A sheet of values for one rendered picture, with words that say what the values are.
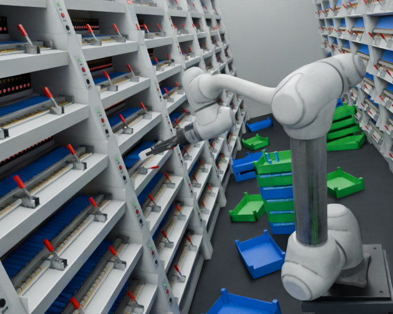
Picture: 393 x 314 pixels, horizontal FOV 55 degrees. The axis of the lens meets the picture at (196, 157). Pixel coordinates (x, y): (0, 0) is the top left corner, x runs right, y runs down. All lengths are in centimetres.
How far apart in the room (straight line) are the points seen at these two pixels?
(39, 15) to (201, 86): 61
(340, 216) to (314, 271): 25
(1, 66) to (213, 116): 78
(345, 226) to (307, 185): 34
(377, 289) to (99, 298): 95
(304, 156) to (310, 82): 22
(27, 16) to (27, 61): 29
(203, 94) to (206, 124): 12
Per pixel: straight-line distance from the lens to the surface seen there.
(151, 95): 205
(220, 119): 151
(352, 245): 147
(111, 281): 136
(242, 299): 191
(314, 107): 100
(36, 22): 145
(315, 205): 119
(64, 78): 142
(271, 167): 220
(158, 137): 209
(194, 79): 151
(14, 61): 116
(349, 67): 114
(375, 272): 161
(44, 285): 109
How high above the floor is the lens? 118
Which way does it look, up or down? 15 degrees down
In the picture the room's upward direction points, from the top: 18 degrees counter-clockwise
